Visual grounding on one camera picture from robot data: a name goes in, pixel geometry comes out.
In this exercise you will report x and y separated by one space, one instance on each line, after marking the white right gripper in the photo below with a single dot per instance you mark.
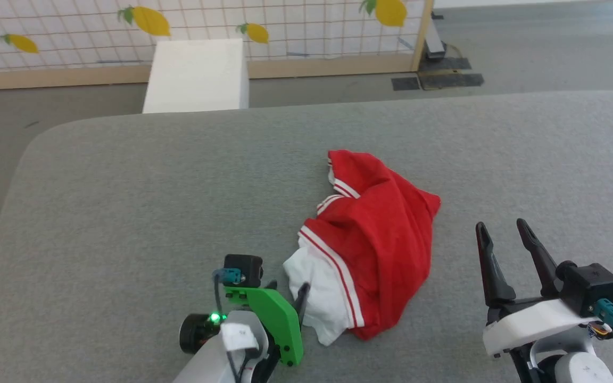
535 322

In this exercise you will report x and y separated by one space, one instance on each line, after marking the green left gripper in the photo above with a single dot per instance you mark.
277 319

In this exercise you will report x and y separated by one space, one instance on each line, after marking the red and white garment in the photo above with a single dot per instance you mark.
381 239

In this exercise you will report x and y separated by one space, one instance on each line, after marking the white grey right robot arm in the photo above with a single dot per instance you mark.
578 367

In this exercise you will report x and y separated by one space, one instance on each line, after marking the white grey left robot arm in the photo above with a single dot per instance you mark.
216 346

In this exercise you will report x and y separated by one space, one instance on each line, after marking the grey fabric covered surface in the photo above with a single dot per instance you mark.
152 202

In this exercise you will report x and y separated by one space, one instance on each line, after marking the small black floor mat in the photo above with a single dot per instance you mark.
405 83

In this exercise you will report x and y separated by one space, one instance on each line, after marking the white rectangular box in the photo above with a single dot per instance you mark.
197 77

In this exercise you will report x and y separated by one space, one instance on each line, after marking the lemon print wood-framed partition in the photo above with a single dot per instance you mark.
72 32

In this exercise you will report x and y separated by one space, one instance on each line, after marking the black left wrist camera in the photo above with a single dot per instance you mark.
245 268

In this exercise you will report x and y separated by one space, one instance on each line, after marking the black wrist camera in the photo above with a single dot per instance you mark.
245 268
588 287

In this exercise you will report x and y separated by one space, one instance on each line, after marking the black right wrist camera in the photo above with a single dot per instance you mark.
588 287

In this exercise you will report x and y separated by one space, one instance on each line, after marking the grey metal rail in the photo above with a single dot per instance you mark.
434 40

